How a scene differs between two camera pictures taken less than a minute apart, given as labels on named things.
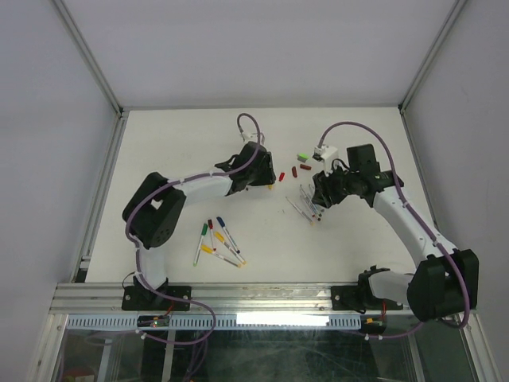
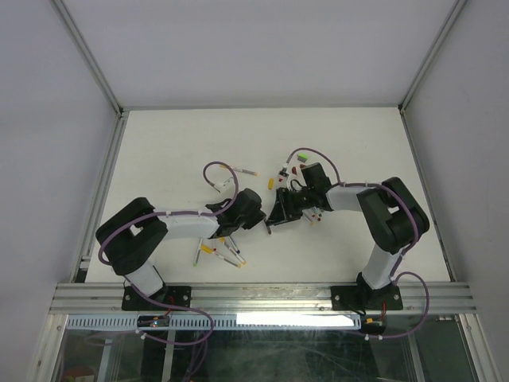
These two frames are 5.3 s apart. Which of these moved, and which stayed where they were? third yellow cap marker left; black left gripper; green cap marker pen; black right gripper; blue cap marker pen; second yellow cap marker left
Moved: black left gripper; black right gripper
Stayed: third yellow cap marker left; green cap marker pen; blue cap marker pen; second yellow cap marker left
